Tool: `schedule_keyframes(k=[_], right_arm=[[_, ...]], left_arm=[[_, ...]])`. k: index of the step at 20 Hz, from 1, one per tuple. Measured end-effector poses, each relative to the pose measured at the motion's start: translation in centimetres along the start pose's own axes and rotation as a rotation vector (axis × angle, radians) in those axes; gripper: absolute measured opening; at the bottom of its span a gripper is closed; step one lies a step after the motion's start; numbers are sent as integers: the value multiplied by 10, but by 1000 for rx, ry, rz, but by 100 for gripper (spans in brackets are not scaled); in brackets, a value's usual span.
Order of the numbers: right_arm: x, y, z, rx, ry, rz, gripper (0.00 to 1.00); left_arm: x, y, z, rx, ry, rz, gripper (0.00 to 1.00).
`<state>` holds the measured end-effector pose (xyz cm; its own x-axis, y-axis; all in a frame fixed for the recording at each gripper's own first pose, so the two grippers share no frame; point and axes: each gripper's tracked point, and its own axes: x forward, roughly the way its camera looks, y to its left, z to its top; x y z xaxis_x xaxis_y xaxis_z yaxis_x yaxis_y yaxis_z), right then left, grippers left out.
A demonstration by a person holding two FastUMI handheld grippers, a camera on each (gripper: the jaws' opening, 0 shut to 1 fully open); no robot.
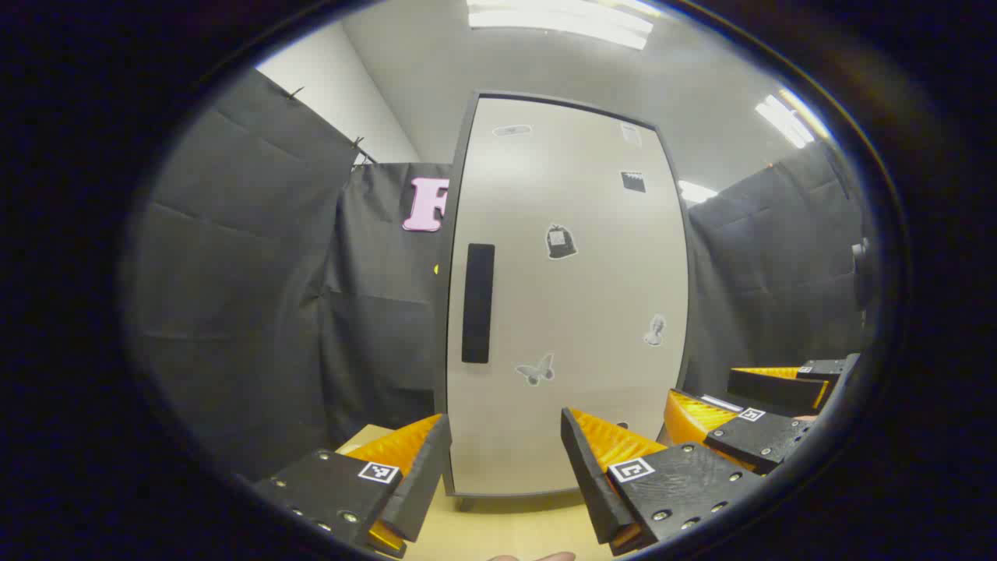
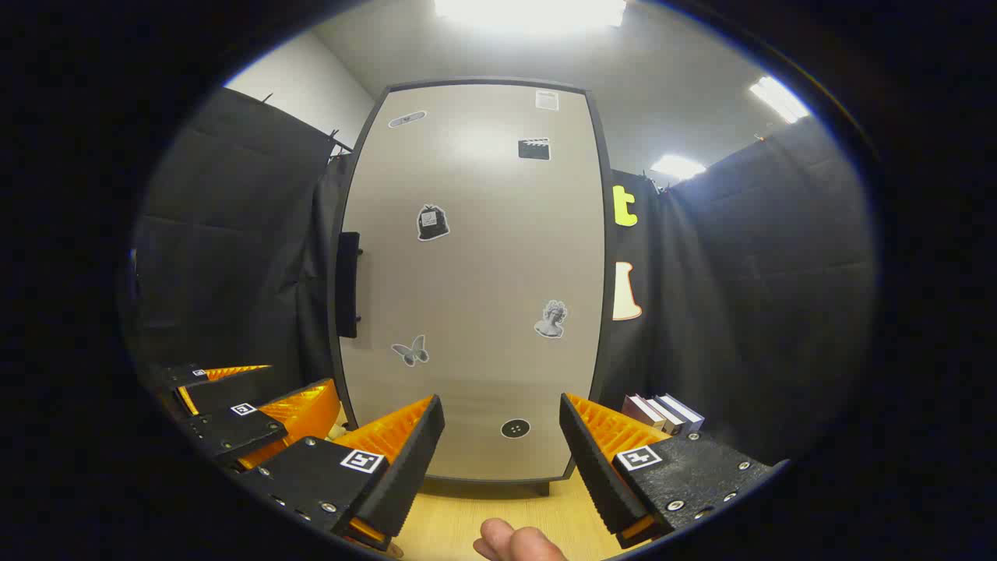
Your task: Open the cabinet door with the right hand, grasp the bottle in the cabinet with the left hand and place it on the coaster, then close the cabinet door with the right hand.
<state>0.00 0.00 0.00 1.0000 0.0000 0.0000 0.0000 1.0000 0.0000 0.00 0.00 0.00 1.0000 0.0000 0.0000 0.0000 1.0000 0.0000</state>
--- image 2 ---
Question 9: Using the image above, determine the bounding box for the ceiling light panel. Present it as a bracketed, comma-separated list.
[433, 0, 629, 34]
[749, 75, 812, 125]
[650, 153, 707, 182]

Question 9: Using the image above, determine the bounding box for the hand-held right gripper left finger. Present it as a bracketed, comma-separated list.
[240, 393, 447, 552]

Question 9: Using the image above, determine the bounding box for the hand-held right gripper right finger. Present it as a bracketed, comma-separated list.
[558, 392, 790, 550]

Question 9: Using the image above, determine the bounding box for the black cabinet door handle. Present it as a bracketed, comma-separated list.
[335, 231, 364, 339]

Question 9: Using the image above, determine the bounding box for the black backdrop cloth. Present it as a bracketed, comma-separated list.
[129, 87, 877, 468]

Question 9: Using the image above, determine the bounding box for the dark grey cabinet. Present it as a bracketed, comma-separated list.
[327, 76, 617, 496]

